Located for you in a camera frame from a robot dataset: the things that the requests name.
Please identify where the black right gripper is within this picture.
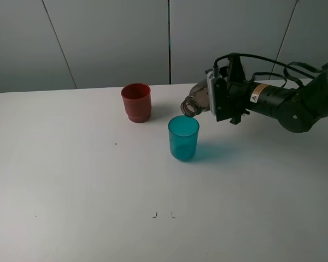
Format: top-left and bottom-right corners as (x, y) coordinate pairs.
(214, 53), (249, 125)

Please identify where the smoky grey water bottle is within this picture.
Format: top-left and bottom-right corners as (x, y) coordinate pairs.
(180, 80), (210, 117)

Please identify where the teal translucent plastic cup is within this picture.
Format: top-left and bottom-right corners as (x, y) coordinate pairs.
(168, 115), (200, 161)

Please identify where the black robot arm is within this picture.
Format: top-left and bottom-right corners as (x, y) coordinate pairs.
(207, 53), (328, 133)

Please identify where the red plastic cup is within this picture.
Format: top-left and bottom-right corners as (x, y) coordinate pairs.
(121, 83), (152, 123)

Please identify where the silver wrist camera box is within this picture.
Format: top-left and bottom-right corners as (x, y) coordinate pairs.
(207, 71), (226, 116)

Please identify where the black camera cable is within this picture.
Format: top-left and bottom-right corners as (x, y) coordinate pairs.
(213, 53), (326, 88)

